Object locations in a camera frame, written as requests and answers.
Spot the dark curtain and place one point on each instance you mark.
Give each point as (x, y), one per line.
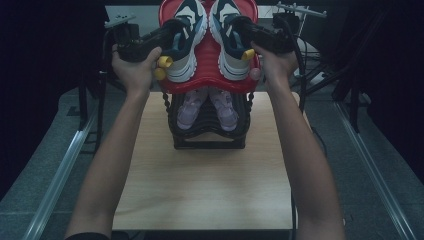
(50, 83)
(383, 60)

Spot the navy white sneaker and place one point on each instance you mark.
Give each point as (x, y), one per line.
(186, 43)
(230, 46)

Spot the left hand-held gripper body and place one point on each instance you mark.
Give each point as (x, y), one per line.
(133, 45)

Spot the white power strip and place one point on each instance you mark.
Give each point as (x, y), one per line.
(317, 78)

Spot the purple sneaker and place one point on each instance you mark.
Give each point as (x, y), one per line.
(191, 110)
(225, 111)

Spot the person's right hand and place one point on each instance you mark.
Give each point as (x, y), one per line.
(278, 68)

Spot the red and black shoe rack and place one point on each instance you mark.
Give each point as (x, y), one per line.
(208, 70)

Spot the person's left hand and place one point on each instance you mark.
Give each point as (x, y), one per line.
(135, 73)

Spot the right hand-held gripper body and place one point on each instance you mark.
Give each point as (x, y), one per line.
(276, 36)

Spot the aluminium floor rail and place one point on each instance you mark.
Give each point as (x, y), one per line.
(56, 180)
(376, 173)

